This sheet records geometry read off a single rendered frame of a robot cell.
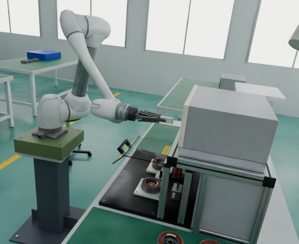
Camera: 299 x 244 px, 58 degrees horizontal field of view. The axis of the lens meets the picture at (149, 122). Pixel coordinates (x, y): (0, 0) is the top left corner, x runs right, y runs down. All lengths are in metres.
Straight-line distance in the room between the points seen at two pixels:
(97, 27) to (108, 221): 1.09
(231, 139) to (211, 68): 4.85
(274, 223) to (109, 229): 0.83
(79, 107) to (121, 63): 4.53
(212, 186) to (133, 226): 0.41
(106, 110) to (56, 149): 0.55
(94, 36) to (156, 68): 4.53
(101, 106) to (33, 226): 1.38
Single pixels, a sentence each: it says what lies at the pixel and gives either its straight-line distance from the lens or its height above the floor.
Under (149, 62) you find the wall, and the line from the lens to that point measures 6.21.
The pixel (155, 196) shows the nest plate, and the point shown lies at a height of 0.78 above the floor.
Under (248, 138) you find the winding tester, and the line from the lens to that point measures 1.22.
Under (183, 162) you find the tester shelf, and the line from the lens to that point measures 1.15.
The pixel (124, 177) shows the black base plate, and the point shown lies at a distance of 1.62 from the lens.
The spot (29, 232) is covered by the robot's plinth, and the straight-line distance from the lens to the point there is 2.45.
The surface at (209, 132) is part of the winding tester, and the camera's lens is 1.21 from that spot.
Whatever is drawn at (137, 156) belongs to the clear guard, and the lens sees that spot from 1.23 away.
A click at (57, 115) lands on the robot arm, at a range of 1.92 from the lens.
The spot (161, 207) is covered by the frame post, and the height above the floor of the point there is 0.83.
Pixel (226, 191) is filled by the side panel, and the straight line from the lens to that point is 1.22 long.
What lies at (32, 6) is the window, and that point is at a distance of 7.47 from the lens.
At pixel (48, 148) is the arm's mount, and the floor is 0.82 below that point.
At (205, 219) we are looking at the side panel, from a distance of 1.31.
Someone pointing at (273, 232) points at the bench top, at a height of 0.75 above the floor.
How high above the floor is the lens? 1.66
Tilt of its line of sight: 21 degrees down
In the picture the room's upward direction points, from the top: 6 degrees clockwise
